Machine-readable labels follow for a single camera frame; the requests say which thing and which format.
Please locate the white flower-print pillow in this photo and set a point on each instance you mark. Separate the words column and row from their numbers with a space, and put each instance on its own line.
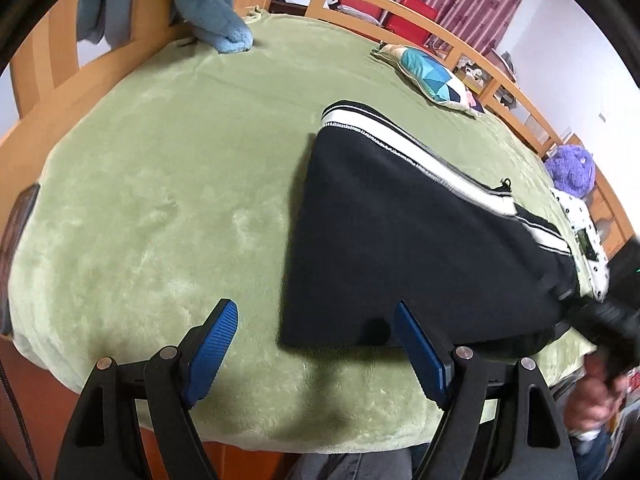
column 592, row 272

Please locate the person's grey trousers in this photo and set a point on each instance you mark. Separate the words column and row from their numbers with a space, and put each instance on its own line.
column 350, row 467

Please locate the black white-striped pants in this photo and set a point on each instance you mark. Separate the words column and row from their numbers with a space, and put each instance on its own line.
column 400, row 240

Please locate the grey-blue hanging cloth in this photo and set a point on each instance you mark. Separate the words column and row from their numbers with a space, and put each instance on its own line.
column 102, row 5

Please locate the purple plush toy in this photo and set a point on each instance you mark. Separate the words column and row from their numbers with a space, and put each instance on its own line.
column 570, row 170

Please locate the dark phone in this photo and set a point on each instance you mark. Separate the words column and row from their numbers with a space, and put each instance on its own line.
column 586, row 245

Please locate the person's right hand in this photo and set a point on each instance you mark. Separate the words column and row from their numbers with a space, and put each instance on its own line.
column 592, row 400

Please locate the light blue fleece blanket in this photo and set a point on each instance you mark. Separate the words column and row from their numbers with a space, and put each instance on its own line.
column 215, row 10

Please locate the geometric patterned pillow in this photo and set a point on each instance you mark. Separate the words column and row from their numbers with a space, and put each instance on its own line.
column 435, row 77

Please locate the green plush blanket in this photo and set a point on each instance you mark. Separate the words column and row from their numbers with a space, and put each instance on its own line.
column 150, row 210

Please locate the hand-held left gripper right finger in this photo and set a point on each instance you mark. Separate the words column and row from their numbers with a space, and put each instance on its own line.
column 417, row 355

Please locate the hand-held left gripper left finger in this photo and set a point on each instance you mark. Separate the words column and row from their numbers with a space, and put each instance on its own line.
column 212, row 350

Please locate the wooden bed frame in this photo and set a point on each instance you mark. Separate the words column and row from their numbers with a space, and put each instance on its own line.
column 45, row 50

